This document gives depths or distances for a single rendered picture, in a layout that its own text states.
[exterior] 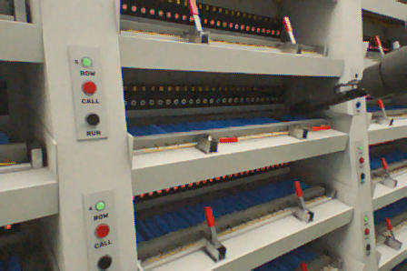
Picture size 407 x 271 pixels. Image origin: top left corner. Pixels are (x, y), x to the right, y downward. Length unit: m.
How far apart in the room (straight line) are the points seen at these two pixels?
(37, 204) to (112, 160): 0.10
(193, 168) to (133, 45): 0.22
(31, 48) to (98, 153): 0.15
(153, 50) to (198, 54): 0.09
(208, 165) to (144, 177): 0.12
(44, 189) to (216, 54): 0.35
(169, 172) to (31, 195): 0.19
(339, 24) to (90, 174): 0.72
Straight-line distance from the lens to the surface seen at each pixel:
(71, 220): 0.44
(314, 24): 0.95
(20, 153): 0.49
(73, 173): 0.43
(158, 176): 0.48
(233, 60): 0.59
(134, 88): 0.63
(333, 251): 0.99
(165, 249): 0.59
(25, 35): 0.44
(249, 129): 0.65
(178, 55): 0.52
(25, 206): 0.44
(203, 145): 0.54
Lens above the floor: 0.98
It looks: 2 degrees down
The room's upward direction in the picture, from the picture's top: 5 degrees counter-clockwise
